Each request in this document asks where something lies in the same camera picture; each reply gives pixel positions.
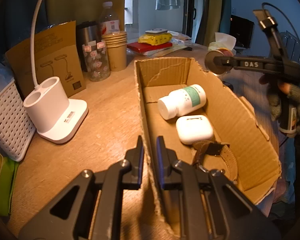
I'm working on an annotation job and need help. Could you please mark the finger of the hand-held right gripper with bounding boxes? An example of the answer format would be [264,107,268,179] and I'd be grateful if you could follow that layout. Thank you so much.
[212,55,266,72]

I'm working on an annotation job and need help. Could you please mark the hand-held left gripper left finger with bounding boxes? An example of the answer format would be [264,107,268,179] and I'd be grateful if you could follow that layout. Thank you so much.
[17,135,145,240]

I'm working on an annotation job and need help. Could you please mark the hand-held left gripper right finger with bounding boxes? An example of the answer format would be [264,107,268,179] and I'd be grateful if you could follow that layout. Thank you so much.
[156,135,282,240]

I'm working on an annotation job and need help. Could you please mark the red labelled tin can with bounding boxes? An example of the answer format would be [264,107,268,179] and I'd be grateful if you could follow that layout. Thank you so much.
[204,48,235,76]

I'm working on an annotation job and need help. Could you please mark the white earbuds case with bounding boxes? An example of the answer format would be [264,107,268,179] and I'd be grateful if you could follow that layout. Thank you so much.
[175,115,214,145]

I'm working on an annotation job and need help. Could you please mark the brown strap wristwatch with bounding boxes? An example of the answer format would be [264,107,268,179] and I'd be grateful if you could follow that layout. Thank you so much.
[191,141,239,181]

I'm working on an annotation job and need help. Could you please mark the white pill bottle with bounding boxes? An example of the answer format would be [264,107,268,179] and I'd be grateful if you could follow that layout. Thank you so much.
[157,84,207,121]

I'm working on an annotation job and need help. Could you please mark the cardboard box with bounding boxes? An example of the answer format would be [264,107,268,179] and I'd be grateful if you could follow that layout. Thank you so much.
[134,57,282,238]

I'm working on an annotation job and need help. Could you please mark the person's right hand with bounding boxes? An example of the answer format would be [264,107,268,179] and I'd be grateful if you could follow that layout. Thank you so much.
[259,74,300,126]

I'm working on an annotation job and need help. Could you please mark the grey headboard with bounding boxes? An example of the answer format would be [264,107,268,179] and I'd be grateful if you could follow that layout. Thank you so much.
[281,30,300,64]

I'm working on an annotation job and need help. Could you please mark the yellow tissue pack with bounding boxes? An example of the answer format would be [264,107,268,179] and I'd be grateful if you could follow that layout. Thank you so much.
[207,32,237,56]

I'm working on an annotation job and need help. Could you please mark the black monitor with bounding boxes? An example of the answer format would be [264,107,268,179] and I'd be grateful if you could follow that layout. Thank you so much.
[229,14,255,48]

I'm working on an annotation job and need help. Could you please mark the yellow and blue curtain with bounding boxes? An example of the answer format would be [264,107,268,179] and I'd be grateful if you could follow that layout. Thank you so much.
[195,0,232,47]
[0,0,127,64]

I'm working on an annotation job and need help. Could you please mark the white plastic packets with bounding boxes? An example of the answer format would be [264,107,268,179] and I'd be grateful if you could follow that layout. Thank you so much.
[168,31,192,47]

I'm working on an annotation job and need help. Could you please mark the stack of papers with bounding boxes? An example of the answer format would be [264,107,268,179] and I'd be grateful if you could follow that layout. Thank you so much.
[127,47,191,57]

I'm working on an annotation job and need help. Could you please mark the small white flat device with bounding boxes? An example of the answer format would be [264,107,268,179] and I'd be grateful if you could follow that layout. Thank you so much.
[145,28,168,36]

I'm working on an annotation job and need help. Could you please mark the red book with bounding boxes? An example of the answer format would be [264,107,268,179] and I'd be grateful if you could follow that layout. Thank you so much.
[127,41,173,55]

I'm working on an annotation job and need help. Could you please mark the white desk lamp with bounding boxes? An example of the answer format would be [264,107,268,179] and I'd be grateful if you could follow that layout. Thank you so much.
[23,0,89,145]

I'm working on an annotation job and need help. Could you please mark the floral glass jar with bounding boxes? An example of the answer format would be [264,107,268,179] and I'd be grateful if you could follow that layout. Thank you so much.
[83,41,111,82]

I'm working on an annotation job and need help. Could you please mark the stack of brown paper cups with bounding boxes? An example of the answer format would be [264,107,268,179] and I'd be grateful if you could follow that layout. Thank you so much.
[101,31,129,72]

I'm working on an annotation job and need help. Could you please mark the brown lamp carton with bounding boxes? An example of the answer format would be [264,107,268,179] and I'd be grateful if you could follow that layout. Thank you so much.
[5,20,87,98]

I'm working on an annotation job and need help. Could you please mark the white plastic basket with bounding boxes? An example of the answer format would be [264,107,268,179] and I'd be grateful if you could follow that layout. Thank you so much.
[0,77,37,162]

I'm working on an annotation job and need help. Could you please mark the steel thermos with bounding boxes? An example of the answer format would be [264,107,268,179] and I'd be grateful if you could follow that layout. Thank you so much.
[76,21,102,72]

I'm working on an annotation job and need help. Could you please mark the clear water bottle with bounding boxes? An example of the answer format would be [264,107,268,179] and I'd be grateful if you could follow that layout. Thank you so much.
[99,1,121,36]

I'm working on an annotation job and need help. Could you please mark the green wipes pack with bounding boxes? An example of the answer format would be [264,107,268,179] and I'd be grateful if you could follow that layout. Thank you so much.
[0,141,20,217]

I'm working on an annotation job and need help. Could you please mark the blue plastic bag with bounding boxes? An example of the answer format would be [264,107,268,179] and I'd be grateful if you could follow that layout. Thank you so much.
[0,60,15,96]

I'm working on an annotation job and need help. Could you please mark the black cable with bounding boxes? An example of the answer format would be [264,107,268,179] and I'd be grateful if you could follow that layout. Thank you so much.
[261,2,300,68]

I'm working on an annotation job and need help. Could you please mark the black sliding door frame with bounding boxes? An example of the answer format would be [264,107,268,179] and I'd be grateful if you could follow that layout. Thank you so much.
[184,0,199,43]

